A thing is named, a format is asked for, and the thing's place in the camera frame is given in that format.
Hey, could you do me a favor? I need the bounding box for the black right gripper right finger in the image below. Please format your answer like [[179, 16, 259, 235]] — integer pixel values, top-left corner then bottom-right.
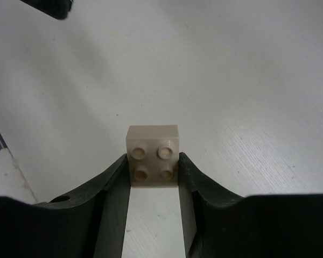
[[178, 153, 323, 257]]

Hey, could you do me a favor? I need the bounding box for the beige lego brick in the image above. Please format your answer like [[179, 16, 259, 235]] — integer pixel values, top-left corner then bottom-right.
[[125, 125, 180, 188]]

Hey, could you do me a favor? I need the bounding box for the black object at corner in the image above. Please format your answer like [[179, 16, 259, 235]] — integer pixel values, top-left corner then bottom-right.
[[21, 0, 73, 20]]

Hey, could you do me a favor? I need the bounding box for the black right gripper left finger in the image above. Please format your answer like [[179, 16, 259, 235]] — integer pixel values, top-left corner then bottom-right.
[[0, 155, 131, 257]]

